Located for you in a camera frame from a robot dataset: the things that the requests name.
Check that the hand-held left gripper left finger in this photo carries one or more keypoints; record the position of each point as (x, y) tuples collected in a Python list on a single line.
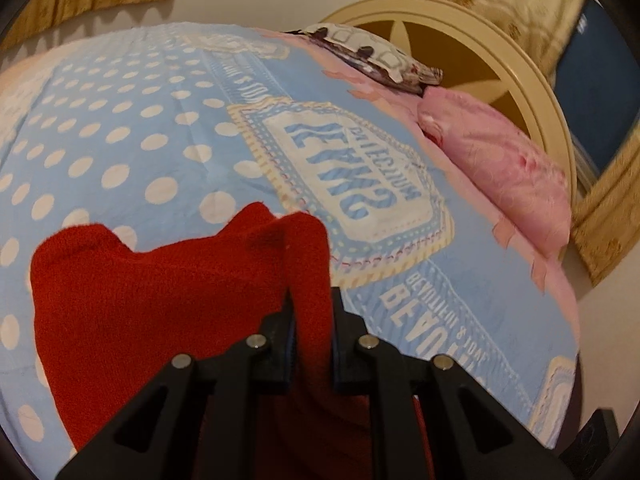
[(277, 345)]

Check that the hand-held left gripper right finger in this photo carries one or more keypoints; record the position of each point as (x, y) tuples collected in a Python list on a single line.
[(347, 355)]

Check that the red knitted sweater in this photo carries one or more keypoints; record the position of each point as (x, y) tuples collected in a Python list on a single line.
[(150, 285)]

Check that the pink pillow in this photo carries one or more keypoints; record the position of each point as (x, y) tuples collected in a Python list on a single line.
[(500, 170)]

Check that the black object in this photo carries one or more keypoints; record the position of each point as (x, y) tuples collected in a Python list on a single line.
[(592, 435)]

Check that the blue printed bed sheet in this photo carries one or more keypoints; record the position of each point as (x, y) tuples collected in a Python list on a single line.
[(150, 110)]

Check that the white patterned pillow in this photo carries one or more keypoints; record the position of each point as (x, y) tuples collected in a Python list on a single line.
[(370, 50)]

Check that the cream round headboard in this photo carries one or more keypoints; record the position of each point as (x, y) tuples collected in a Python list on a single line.
[(545, 100)]

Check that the dark blue window pane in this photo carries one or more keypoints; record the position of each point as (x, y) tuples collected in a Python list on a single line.
[(595, 85)]

